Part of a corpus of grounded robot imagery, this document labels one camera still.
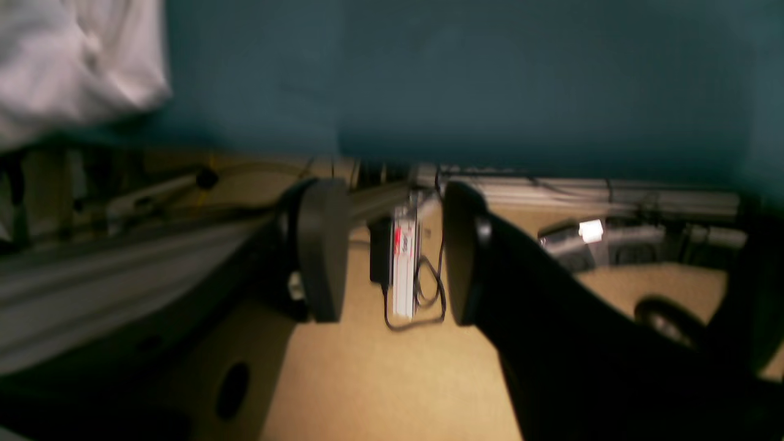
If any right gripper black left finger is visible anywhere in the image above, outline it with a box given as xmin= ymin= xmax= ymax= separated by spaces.
xmin=1 ymin=179 xmax=351 ymax=440

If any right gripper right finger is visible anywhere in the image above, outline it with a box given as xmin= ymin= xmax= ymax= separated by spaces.
xmin=443 ymin=182 xmax=782 ymax=440

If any white T-shirt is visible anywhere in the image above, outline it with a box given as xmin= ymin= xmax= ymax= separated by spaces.
xmin=1 ymin=1 xmax=172 ymax=153

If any teal table cloth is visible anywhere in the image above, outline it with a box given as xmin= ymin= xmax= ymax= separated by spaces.
xmin=79 ymin=1 xmax=783 ymax=200

